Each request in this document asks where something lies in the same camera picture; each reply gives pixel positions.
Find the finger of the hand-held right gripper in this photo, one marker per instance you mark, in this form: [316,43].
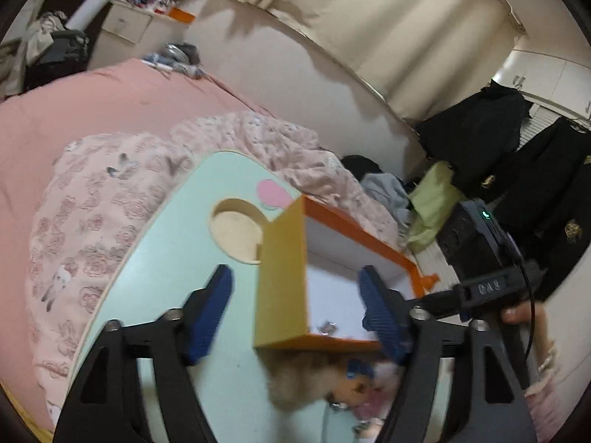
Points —
[438,302]

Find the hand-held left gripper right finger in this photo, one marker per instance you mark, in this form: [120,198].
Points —
[381,314]

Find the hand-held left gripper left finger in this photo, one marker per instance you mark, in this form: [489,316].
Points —
[210,318]

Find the orange cardboard box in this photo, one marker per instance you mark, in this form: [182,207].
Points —
[281,286]

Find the grey fluffy fur ball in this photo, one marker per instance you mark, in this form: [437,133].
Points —
[300,378]

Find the person's right forearm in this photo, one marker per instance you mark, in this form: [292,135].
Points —
[547,401]

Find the person's right hand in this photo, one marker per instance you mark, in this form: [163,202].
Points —
[515,316]

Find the yellow-green hanging cloth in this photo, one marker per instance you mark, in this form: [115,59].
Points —
[434,203]

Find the black jacket gold emblem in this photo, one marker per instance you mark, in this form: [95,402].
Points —
[471,134]
[554,194]

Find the grey clothes heap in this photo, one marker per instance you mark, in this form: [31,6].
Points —
[385,191]

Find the black clothing heap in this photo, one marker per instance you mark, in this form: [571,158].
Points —
[360,164]

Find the pink rose print blanket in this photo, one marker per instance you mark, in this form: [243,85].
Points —
[115,194]

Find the white overhead cabinet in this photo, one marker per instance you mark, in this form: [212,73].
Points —
[545,74]

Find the pink bed sheet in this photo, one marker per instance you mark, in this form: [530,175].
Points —
[92,97]

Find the cream curtain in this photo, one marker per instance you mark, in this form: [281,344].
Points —
[369,18]

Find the silver grey bag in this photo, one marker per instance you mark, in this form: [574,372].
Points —
[182,53]

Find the black suitcase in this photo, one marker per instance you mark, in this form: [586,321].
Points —
[60,55]

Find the white nightstand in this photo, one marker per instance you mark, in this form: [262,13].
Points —
[124,23]

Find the pile of mixed clothes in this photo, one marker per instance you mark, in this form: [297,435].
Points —
[41,27]

